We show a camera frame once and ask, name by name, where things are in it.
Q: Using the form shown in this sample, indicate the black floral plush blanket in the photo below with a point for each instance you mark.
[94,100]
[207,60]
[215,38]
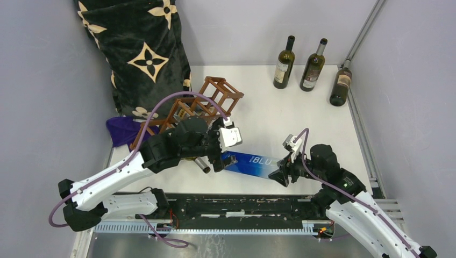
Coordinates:
[142,43]

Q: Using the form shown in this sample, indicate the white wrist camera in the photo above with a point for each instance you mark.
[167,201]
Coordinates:
[293,145]
[229,137]

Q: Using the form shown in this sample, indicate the green wine bottle grey cap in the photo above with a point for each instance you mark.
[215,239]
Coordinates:
[313,67]

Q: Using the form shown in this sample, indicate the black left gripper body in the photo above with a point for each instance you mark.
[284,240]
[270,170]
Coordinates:
[209,145]

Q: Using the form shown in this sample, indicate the grey slotted cable duct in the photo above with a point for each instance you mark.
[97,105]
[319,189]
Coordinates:
[142,228]

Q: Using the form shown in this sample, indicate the purple cloth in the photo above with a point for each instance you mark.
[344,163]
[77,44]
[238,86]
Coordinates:
[122,130]

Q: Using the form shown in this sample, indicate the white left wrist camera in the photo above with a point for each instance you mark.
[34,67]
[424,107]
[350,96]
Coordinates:
[229,137]

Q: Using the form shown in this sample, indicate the green wine bottle black cap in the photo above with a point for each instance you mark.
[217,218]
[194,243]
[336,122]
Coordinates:
[284,64]

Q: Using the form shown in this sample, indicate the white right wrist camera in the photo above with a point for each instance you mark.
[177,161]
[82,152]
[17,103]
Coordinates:
[293,145]

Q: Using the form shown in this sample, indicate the brown wooden wine rack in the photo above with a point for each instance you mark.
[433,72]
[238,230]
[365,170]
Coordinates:
[218,89]

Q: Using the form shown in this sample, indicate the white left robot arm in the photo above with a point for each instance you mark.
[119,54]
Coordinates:
[97,198]

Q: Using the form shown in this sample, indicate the grey aluminium wall rail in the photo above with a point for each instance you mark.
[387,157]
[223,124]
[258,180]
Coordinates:
[365,29]

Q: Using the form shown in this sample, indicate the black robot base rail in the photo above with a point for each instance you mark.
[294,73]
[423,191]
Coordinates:
[237,211]

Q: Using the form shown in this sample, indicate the blue square vodka bottle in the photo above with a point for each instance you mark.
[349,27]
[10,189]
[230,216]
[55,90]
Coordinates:
[251,164]

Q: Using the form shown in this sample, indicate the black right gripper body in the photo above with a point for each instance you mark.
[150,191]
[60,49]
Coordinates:
[297,169]

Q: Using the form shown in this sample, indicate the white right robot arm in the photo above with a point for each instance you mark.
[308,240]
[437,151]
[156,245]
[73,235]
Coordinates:
[344,199]

